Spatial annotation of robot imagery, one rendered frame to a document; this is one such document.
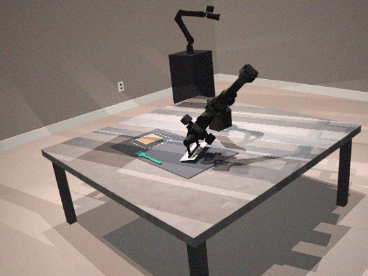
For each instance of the tan tile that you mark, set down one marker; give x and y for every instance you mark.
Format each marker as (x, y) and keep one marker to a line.
(149, 139)

